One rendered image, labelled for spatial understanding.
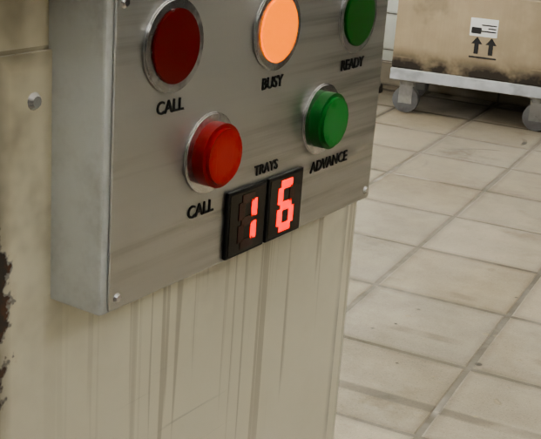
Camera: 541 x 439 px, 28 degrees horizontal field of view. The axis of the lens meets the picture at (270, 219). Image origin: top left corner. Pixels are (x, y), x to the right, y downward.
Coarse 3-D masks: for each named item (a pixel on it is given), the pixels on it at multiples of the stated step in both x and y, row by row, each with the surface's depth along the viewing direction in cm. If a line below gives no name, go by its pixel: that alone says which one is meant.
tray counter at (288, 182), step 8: (288, 184) 56; (280, 192) 56; (280, 200) 56; (288, 200) 57; (280, 208) 56; (288, 208) 57; (280, 216) 56; (288, 216) 57; (280, 224) 56; (288, 224) 57
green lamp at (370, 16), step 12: (360, 0) 58; (372, 0) 59; (348, 12) 57; (360, 12) 58; (372, 12) 60; (348, 24) 58; (360, 24) 59; (372, 24) 60; (348, 36) 58; (360, 36) 59
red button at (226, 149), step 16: (208, 128) 49; (224, 128) 49; (208, 144) 48; (224, 144) 49; (240, 144) 50; (192, 160) 49; (208, 160) 48; (224, 160) 49; (208, 176) 49; (224, 176) 50
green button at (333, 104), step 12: (324, 96) 57; (336, 96) 57; (312, 108) 57; (324, 108) 56; (336, 108) 57; (312, 120) 56; (324, 120) 56; (336, 120) 57; (312, 132) 57; (324, 132) 57; (336, 132) 58; (324, 144) 57; (336, 144) 58
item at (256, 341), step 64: (0, 0) 42; (0, 64) 42; (0, 128) 43; (0, 192) 44; (0, 256) 44; (256, 256) 62; (320, 256) 68; (0, 320) 45; (64, 320) 49; (128, 320) 53; (192, 320) 58; (256, 320) 63; (320, 320) 70; (0, 384) 46; (64, 384) 50; (128, 384) 54; (192, 384) 59; (256, 384) 65; (320, 384) 72
